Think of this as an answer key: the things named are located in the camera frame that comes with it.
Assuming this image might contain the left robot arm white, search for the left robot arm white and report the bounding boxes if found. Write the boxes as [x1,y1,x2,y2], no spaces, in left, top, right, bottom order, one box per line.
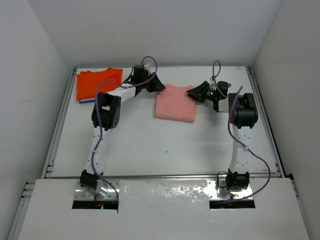
[80,63,166,191]

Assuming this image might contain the white foam front panel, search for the white foam front panel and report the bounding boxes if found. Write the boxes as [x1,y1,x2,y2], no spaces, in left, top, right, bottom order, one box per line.
[19,178,309,240]

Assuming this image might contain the pink t-shirt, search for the pink t-shirt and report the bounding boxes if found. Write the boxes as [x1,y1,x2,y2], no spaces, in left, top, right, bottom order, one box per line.
[153,84,197,123]

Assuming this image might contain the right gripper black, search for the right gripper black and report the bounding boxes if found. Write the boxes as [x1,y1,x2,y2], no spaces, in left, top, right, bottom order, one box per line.
[187,81,219,103]

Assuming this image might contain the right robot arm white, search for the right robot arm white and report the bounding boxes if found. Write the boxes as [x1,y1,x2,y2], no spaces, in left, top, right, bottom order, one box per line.
[186,81,259,191]

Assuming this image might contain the folded blue t-shirt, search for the folded blue t-shirt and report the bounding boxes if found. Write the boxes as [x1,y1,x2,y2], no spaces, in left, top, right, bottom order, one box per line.
[78,98,95,104]

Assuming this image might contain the folded orange t-shirt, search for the folded orange t-shirt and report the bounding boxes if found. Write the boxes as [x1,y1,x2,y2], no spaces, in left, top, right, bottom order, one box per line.
[76,68,123,101]

